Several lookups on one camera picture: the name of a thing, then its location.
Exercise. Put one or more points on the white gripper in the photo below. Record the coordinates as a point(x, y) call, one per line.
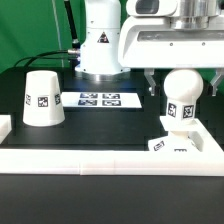
point(173, 34)

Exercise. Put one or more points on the white lamp bulb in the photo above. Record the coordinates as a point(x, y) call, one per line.
point(182, 88)

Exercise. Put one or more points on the white lamp base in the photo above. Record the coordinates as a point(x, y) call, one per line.
point(178, 138)

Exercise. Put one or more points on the white lamp shade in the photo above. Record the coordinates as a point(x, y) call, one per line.
point(42, 101)

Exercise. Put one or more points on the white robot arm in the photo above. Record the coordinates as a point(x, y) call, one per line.
point(99, 53)

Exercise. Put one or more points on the white marker sheet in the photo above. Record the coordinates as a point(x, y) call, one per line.
point(100, 100)

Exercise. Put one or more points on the green backdrop curtain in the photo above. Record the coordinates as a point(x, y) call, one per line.
point(27, 25)

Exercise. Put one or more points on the white table border frame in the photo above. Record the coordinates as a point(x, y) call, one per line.
point(200, 156)

